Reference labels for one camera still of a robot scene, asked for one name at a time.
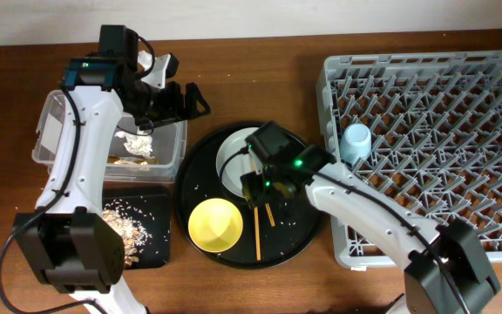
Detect food scraps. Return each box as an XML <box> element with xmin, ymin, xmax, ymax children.
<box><xmin>103</xmin><ymin>198</ymin><xmax>153</xmax><ymax>269</ymax></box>

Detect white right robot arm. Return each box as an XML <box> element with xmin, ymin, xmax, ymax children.
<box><xmin>241</xmin><ymin>146</ymin><xmax>501</xmax><ymax>313</ymax></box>

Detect wooden chopstick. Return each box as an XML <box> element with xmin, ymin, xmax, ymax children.
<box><xmin>253</xmin><ymin>207</ymin><xmax>261</xmax><ymax>261</ymax></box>
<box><xmin>265</xmin><ymin>203</ymin><xmax>275</xmax><ymax>227</ymax></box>

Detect grey round plate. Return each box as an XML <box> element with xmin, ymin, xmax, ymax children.
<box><xmin>216</xmin><ymin>127</ymin><xmax>259</xmax><ymax>197</ymax></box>

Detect round black serving tray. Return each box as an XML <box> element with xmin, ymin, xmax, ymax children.
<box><xmin>173</xmin><ymin>121</ymin><xmax>322</xmax><ymax>270</ymax></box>

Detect blue cup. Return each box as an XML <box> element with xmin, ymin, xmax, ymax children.
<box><xmin>339</xmin><ymin>123</ymin><xmax>371</xmax><ymax>165</ymax></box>

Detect clear plastic waste bin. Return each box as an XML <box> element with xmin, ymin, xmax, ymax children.
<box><xmin>31</xmin><ymin>90</ymin><xmax>187</xmax><ymax>183</ymax></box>

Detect gold brown foil wrapper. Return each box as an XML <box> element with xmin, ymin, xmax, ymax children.
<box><xmin>107</xmin><ymin>156</ymin><xmax>159</xmax><ymax>166</ymax></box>

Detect white napkin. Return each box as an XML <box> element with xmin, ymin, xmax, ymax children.
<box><xmin>114</xmin><ymin>131</ymin><xmax>153</xmax><ymax>159</ymax></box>

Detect yellow bowl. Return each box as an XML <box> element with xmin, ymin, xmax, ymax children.
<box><xmin>187</xmin><ymin>198</ymin><xmax>243</xmax><ymax>253</ymax></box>

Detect grey dishwasher rack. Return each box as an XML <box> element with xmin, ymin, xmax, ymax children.
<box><xmin>316</xmin><ymin>51</ymin><xmax>502</xmax><ymax>263</ymax></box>

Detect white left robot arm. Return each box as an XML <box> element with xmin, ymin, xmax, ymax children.
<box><xmin>9</xmin><ymin>51</ymin><xmax>210</xmax><ymax>313</ymax></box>

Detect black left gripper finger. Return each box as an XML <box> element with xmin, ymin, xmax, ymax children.
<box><xmin>135</xmin><ymin>116</ymin><xmax>183</xmax><ymax>130</ymax></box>
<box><xmin>185</xmin><ymin>83</ymin><xmax>211</xmax><ymax>118</ymax></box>

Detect black rectangular tray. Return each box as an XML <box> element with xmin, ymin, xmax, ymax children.
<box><xmin>103</xmin><ymin>187</ymin><xmax>172</xmax><ymax>270</ymax></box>

